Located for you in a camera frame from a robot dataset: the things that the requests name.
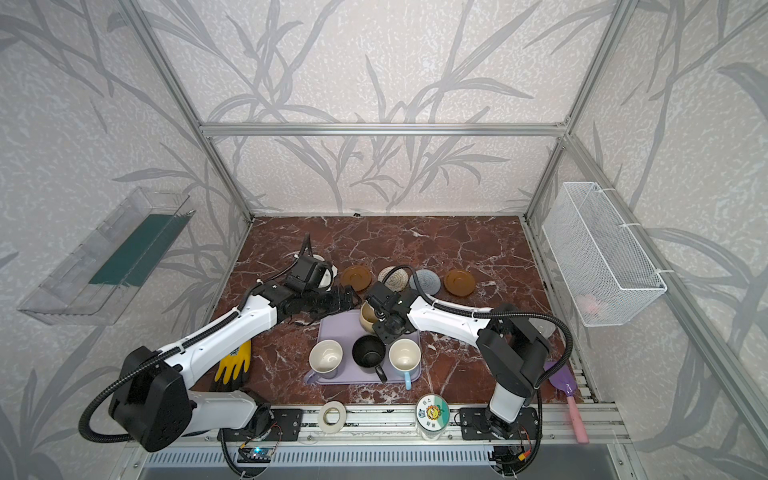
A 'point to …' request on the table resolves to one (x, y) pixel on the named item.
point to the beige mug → (368, 316)
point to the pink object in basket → (591, 304)
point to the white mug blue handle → (405, 355)
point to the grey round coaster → (428, 280)
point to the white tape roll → (331, 429)
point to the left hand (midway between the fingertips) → (352, 305)
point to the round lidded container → (432, 415)
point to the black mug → (370, 352)
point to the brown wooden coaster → (357, 276)
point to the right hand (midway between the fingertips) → (385, 329)
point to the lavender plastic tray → (344, 327)
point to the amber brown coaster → (459, 282)
